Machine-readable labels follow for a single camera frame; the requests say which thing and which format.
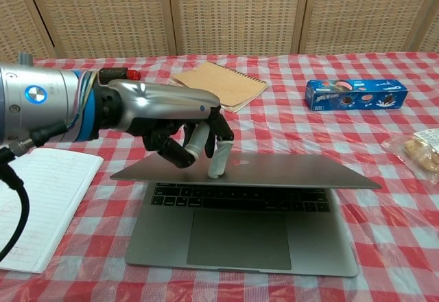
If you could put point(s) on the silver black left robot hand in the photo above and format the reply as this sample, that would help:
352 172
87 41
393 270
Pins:
161 104

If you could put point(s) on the grey laptop computer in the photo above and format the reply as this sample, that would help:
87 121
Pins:
274 171

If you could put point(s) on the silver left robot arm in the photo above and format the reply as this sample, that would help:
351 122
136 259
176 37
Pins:
37 110

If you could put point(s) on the open white lined notebook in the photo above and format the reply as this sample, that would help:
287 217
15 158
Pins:
51 195

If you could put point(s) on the black device with red cap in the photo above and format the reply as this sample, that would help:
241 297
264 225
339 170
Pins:
115 73

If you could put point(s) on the brown spiral notebook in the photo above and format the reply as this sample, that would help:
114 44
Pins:
219 82

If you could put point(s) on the woven rattan screen panel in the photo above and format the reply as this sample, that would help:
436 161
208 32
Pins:
433 24
240 10
103 13
13 24
360 10

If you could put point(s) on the closed blue Oreo box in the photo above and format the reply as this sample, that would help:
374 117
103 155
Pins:
377 97

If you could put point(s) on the red white checked tablecloth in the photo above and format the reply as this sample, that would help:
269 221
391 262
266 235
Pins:
384 230

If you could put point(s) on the clear bag of pastries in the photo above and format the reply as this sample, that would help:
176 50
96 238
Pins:
418 154

